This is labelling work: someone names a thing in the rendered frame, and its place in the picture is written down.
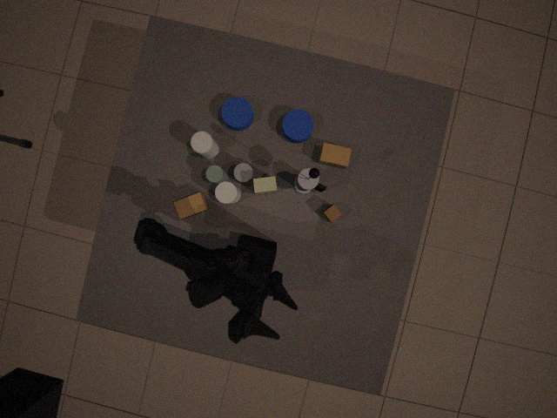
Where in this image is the small brown block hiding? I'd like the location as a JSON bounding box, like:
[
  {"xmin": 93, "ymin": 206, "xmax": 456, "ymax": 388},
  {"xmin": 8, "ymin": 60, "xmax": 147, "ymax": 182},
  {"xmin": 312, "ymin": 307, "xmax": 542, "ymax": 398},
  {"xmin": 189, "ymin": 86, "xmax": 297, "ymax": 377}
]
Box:
[{"xmin": 322, "ymin": 205, "xmax": 342, "ymax": 222}]

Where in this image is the brown rectangular block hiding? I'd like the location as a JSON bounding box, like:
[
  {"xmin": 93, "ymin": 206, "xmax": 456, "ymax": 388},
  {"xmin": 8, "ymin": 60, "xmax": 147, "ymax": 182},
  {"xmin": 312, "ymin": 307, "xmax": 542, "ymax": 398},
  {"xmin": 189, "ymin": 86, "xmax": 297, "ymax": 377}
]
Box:
[
  {"xmin": 318, "ymin": 143, "xmax": 352, "ymax": 169},
  {"xmin": 174, "ymin": 192, "xmax": 210, "ymax": 219}
]

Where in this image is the blue cylinder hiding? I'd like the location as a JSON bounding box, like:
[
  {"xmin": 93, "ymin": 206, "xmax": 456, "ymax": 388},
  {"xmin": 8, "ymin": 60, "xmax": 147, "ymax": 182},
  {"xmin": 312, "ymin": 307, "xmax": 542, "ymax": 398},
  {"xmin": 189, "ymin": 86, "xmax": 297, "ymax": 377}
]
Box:
[
  {"xmin": 282, "ymin": 110, "xmax": 314, "ymax": 143},
  {"xmin": 221, "ymin": 97, "xmax": 253, "ymax": 131}
]

